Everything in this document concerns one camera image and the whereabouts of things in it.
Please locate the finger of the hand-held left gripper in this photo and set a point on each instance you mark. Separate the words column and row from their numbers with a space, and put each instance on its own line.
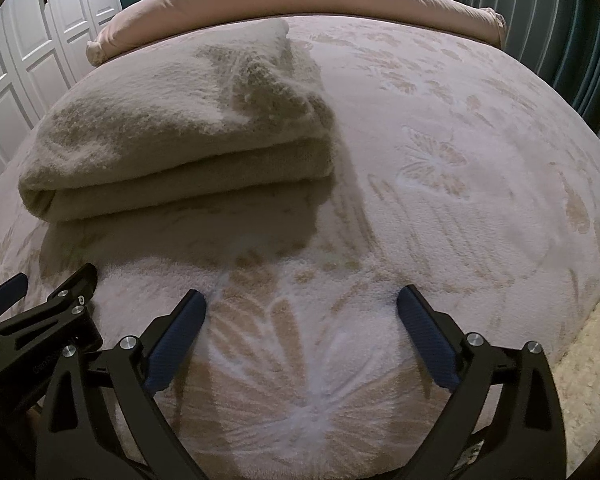
column 77, row 282
column 10, row 291

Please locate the butterfly print blanket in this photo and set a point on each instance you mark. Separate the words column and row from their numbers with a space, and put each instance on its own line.
column 430, row 185

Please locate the white wardrobe doors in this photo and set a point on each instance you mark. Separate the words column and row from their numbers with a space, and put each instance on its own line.
column 35, row 50

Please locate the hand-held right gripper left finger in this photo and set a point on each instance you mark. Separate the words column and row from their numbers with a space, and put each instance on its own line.
column 175, row 345

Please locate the pink pillow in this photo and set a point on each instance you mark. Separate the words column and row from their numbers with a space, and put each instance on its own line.
column 290, row 0

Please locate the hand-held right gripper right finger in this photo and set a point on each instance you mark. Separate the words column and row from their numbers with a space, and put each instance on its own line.
column 430, row 345

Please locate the cream knit sweater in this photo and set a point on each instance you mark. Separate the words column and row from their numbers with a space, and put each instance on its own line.
column 170, row 125

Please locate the cream fluffy cloth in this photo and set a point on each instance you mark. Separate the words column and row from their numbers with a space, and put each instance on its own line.
column 587, row 375

